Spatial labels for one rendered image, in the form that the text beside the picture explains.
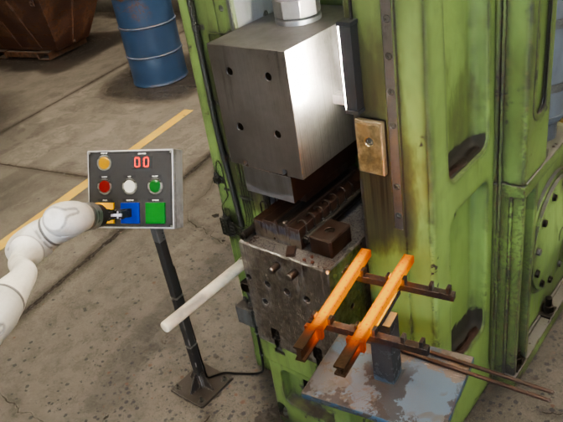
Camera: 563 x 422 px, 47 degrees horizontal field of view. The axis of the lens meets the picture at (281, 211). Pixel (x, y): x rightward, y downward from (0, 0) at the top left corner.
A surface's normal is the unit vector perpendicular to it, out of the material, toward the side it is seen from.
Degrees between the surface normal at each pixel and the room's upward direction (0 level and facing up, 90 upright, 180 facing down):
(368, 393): 0
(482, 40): 90
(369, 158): 90
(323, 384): 0
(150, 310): 0
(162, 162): 60
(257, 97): 90
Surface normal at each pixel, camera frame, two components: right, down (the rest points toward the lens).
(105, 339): -0.15, -0.84
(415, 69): -0.62, 0.48
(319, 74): 0.77, 0.23
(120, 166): -0.27, 0.04
